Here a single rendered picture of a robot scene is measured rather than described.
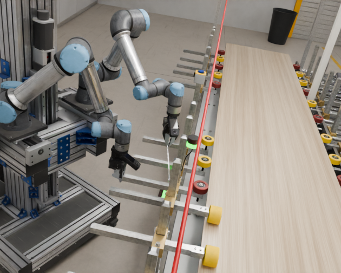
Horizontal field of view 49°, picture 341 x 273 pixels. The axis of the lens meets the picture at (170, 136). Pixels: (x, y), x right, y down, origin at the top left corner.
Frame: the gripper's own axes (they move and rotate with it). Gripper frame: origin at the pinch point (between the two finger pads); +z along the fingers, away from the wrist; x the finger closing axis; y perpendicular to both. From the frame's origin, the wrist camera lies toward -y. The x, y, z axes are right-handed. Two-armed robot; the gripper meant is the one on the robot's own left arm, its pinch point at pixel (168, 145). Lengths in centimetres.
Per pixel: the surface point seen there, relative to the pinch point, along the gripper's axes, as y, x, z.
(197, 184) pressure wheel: -24.2, -11.9, 8.3
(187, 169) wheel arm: 0.7, -13.7, 17.0
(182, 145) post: -17.1, -2.1, -10.9
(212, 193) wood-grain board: -30.8, -18.7, 8.6
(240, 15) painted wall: 708, -323, 84
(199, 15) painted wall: 737, -229, 100
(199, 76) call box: 53, -28, -20
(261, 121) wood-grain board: 49, -80, 10
